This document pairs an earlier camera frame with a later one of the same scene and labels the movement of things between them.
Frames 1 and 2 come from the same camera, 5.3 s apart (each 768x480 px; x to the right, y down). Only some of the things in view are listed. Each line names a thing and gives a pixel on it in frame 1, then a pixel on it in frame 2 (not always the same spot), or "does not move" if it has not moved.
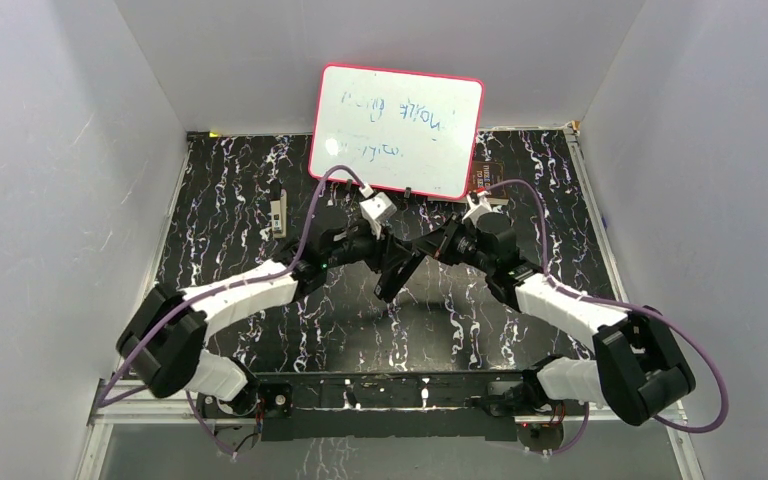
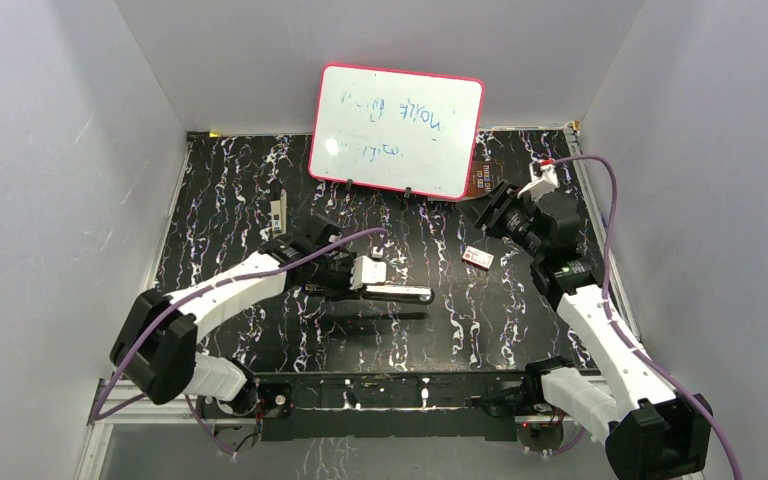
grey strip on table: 278,210 does not move
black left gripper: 383,248 -> 333,294
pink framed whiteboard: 399,131 does not move
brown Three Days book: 485,174 does not move
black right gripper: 439,242 -> 505,200
